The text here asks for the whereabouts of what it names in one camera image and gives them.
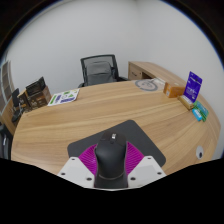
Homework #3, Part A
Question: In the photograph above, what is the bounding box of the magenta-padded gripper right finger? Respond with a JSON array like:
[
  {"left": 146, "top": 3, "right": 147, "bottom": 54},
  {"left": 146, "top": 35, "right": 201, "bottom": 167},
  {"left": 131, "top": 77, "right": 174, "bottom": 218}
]
[{"left": 125, "top": 141, "right": 167, "bottom": 189}]

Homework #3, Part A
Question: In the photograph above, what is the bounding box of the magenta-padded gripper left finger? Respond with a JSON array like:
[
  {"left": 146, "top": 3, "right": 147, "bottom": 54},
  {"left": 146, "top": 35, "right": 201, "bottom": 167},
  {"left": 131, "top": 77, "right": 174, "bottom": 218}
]
[{"left": 57, "top": 143, "right": 99, "bottom": 189}]

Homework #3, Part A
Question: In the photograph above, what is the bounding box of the black computer mouse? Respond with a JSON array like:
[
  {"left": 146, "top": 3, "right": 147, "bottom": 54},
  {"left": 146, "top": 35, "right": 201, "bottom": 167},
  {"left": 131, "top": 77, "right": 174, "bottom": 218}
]
[{"left": 93, "top": 130, "right": 129, "bottom": 190}]

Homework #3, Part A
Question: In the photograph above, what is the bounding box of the dark grey mouse pad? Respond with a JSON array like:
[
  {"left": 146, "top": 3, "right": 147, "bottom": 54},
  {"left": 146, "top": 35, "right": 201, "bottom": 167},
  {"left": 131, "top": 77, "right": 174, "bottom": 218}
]
[{"left": 67, "top": 119, "right": 167, "bottom": 168}]

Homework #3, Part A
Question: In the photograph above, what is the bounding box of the white round table grommet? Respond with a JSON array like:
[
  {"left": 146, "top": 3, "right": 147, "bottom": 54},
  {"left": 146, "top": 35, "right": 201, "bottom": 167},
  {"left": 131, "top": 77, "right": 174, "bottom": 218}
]
[{"left": 195, "top": 145, "right": 205, "bottom": 160}]

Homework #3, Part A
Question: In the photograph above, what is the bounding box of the white printed paper sheet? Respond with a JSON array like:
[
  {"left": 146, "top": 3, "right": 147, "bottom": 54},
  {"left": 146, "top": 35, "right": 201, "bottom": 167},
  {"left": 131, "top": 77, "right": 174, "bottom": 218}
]
[{"left": 47, "top": 88, "right": 81, "bottom": 107}]

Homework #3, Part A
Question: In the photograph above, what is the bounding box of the black padded swivel chair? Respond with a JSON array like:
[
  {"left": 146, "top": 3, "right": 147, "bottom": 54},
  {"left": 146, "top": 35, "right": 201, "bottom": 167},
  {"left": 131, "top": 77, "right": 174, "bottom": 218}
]
[{"left": 0, "top": 123, "right": 14, "bottom": 160}]

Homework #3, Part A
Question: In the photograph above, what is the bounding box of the green and blue small box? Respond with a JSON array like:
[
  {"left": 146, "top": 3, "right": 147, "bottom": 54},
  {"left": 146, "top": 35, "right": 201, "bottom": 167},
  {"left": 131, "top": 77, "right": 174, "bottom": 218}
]
[{"left": 191, "top": 100, "right": 210, "bottom": 123}]

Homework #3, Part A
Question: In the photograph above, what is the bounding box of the wide brown cardboard box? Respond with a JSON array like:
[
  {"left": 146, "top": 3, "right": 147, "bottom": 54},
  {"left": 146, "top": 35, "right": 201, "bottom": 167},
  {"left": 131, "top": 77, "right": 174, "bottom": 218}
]
[{"left": 28, "top": 85, "right": 53, "bottom": 108}]

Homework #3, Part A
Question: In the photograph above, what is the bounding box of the small orange box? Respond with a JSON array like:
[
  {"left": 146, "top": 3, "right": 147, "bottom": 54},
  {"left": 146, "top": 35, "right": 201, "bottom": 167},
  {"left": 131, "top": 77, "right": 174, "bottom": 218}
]
[{"left": 162, "top": 82, "right": 186, "bottom": 99}]

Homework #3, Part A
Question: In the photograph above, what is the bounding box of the round grey disc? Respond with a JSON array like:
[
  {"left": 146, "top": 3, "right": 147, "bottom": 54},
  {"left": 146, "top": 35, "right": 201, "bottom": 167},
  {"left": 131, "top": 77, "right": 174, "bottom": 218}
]
[{"left": 134, "top": 78, "right": 166, "bottom": 93}]

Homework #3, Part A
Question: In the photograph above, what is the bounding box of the small brown cardboard box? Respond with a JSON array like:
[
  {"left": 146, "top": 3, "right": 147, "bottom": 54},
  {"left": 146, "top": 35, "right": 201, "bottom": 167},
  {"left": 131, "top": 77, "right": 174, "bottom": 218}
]
[{"left": 17, "top": 91, "right": 33, "bottom": 111}]

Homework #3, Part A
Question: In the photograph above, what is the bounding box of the dark printed cardboard box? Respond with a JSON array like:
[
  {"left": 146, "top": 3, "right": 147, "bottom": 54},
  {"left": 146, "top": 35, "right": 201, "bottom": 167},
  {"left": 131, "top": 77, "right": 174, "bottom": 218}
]
[{"left": 25, "top": 76, "right": 47, "bottom": 98}]

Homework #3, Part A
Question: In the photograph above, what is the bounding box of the purple sign card with stand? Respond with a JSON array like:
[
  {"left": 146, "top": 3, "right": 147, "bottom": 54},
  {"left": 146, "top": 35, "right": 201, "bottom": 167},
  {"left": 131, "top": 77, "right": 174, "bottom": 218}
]
[{"left": 178, "top": 70, "right": 204, "bottom": 111}]

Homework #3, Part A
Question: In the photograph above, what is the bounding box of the black mesh office chair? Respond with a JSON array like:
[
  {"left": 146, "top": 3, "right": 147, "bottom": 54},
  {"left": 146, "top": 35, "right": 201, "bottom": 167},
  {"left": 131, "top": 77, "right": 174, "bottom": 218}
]
[{"left": 78, "top": 54, "right": 129, "bottom": 88}]

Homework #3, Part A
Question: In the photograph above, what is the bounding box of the wooden side desk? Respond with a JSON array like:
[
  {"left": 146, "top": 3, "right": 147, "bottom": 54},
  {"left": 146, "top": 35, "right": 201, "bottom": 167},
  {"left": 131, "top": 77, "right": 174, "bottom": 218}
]
[{"left": 127, "top": 60, "right": 188, "bottom": 88}]

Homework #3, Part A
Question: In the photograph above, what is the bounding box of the wooden shelf unit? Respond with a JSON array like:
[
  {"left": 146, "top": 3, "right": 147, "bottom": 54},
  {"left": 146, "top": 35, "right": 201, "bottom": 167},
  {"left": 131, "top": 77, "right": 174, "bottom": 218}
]
[{"left": 0, "top": 60, "right": 16, "bottom": 116}]

